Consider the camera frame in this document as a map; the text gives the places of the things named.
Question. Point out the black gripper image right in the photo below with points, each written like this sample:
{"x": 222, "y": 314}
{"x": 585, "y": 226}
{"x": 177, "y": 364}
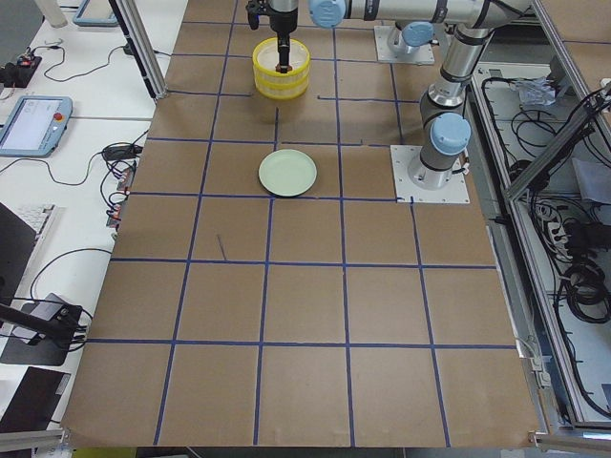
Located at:
{"x": 283, "y": 23}

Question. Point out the dark red bun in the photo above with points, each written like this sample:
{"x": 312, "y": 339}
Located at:
{"x": 283, "y": 69}

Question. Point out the metal base plate arm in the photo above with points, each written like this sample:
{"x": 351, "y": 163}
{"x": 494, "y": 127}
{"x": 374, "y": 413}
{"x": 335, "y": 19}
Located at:
{"x": 415, "y": 183}
{"x": 424, "y": 57}

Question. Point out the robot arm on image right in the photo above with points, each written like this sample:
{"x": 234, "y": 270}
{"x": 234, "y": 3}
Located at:
{"x": 447, "y": 131}

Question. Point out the white steamer liner cloth upper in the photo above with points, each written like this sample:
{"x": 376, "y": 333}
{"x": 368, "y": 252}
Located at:
{"x": 266, "y": 54}

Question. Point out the light green plate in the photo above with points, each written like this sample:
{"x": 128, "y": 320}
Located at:
{"x": 287, "y": 173}

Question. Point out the black power brick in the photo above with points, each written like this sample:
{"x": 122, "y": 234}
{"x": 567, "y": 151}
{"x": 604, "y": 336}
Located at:
{"x": 121, "y": 152}

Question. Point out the teach pendant tablet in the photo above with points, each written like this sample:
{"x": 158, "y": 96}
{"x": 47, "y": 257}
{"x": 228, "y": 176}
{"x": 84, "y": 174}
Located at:
{"x": 35, "y": 126}

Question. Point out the crumpled white paper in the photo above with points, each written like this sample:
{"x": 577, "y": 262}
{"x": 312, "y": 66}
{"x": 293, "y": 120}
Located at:
{"x": 534, "y": 92}

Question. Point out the white keyboard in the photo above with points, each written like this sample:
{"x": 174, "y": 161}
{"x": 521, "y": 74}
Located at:
{"x": 38, "y": 216}

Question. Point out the aluminium frame post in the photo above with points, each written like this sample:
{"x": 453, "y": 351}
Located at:
{"x": 131, "y": 24}

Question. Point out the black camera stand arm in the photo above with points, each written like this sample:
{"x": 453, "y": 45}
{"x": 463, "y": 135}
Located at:
{"x": 53, "y": 319}

